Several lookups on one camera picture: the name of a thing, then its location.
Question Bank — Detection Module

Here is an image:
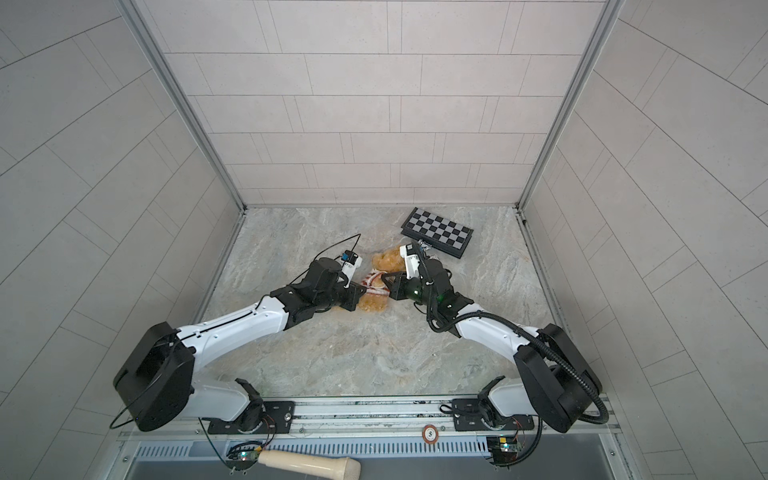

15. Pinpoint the folded black chess board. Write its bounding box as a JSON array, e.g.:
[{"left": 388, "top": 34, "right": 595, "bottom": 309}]
[{"left": 401, "top": 207, "right": 474, "bottom": 259}]

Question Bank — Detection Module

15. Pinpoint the green circuit board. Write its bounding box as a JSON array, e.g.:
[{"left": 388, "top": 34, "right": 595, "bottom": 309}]
[
  {"left": 226, "top": 441, "right": 264, "bottom": 471},
  {"left": 486, "top": 436, "right": 520, "bottom": 466}
]

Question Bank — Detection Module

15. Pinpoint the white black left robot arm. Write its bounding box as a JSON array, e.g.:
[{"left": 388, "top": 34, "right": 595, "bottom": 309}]
[{"left": 113, "top": 251, "right": 366, "bottom": 433}]

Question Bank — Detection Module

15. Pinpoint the aluminium corner frame post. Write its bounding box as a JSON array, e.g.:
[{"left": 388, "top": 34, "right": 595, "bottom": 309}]
[
  {"left": 517, "top": 0, "right": 623, "bottom": 215},
  {"left": 115, "top": 0, "right": 247, "bottom": 214}
]

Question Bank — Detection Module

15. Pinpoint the aluminium corner frame post right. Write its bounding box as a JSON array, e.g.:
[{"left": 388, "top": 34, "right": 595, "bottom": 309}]
[{"left": 517, "top": 0, "right": 623, "bottom": 215}]

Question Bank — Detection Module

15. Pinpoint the red white striped knit sweater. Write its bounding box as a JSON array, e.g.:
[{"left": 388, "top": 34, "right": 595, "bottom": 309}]
[{"left": 361, "top": 270, "right": 390, "bottom": 297}]

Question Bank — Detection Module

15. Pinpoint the red white poker chip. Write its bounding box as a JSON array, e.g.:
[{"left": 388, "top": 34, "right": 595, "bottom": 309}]
[{"left": 421, "top": 424, "right": 439, "bottom": 445}]

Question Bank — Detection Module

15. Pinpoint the black left camera cable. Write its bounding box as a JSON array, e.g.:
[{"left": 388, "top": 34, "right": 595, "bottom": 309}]
[{"left": 287, "top": 233, "right": 362, "bottom": 286}]

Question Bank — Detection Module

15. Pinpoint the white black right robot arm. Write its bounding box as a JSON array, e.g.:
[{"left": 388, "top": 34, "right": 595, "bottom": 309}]
[{"left": 382, "top": 242, "right": 610, "bottom": 433}]

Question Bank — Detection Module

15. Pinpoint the right green circuit board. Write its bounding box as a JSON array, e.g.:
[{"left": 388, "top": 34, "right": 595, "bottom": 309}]
[{"left": 486, "top": 436, "right": 520, "bottom": 466}]

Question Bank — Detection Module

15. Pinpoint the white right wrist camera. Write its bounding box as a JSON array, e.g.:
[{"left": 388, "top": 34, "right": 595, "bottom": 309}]
[{"left": 399, "top": 242, "right": 421, "bottom": 279}]

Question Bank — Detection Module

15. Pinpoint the aluminium front rail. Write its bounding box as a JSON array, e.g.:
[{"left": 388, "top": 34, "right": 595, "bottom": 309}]
[{"left": 106, "top": 395, "right": 637, "bottom": 479}]

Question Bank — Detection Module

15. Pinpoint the aluminium corner frame post left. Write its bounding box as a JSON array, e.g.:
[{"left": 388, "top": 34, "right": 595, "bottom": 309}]
[{"left": 115, "top": 0, "right": 247, "bottom": 214}]

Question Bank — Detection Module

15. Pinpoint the tan plush teddy bear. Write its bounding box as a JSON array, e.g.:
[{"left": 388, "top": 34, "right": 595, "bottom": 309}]
[{"left": 357, "top": 246, "right": 406, "bottom": 313}]

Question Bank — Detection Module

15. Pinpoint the black corrugated right cable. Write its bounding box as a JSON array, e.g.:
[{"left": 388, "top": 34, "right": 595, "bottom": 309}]
[{"left": 427, "top": 287, "right": 611, "bottom": 426}]

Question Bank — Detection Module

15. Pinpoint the beige wooden handle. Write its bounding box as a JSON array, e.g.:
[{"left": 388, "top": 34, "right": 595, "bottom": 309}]
[{"left": 257, "top": 450, "right": 361, "bottom": 480}]

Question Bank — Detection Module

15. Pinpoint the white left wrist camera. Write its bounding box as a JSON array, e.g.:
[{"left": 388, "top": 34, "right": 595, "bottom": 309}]
[{"left": 340, "top": 250, "right": 362, "bottom": 284}]

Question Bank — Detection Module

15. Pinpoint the left green circuit board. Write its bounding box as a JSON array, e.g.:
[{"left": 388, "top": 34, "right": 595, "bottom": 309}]
[{"left": 226, "top": 441, "right": 264, "bottom": 471}]

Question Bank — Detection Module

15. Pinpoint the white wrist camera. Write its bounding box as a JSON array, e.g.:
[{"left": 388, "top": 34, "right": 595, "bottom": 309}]
[
  {"left": 340, "top": 250, "right": 362, "bottom": 284},
  {"left": 399, "top": 242, "right": 421, "bottom": 279}
]

